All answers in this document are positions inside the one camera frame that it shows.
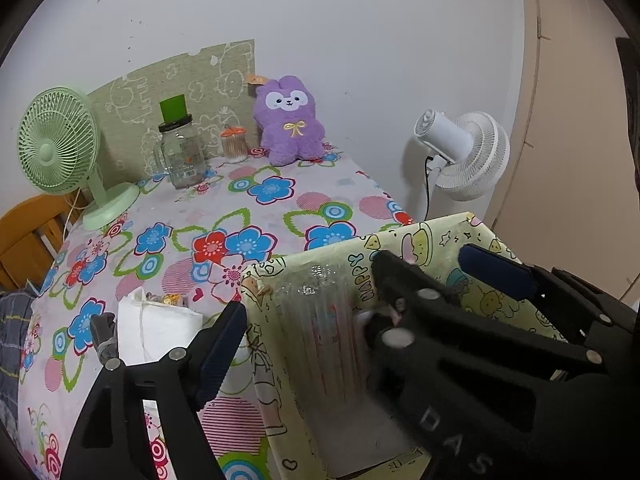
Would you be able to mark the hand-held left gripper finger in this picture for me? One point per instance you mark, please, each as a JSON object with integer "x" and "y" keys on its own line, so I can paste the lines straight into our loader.
{"x": 220, "y": 355}

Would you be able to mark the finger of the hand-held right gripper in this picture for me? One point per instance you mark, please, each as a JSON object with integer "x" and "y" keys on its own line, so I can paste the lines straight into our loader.
{"x": 400, "y": 280}
{"x": 495, "y": 269}

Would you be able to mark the yellow printed storage box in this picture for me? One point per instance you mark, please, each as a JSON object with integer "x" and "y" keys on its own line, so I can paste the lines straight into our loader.
{"x": 450, "y": 240}

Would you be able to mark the clear striped plastic bag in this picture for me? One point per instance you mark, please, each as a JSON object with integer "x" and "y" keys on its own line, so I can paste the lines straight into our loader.
{"x": 320, "y": 340}

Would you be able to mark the small dark fabric item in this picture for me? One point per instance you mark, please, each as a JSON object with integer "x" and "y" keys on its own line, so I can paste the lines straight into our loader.
{"x": 105, "y": 335}

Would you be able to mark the white standing fan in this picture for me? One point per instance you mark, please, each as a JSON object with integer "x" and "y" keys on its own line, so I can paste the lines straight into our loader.
{"x": 475, "y": 155}

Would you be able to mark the floral tablecloth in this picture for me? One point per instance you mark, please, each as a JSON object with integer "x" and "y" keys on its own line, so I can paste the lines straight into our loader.
{"x": 200, "y": 210}

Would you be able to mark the beige door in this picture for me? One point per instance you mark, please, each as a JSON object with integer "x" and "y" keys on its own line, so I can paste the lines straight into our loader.
{"x": 575, "y": 110}

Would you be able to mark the purple plush bunny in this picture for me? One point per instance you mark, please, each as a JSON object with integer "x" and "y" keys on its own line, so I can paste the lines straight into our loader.
{"x": 290, "y": 130}

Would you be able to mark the glass jar with green lid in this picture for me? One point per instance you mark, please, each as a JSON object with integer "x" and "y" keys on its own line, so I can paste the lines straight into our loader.
{"x": 182, "y": 155}

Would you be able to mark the cotton swab jar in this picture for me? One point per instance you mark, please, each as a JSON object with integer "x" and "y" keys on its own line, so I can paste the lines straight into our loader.
{"x": 235, "y": 147}

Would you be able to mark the grey plaid pillow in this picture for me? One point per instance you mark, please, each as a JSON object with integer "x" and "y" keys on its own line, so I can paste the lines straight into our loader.
{"x": 12, "y": 340}

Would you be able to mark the wooden headboard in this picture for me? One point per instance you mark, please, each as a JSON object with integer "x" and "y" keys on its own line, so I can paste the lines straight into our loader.
{"x": 25, "y": 240}

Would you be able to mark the green desk fan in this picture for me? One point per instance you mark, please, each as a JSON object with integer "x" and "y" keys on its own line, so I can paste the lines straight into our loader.
{"x": 55, "y": 145}

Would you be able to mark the green printed foam board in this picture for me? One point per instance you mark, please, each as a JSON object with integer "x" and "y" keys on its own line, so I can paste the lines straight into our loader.
{"x": 150, "y": 90}

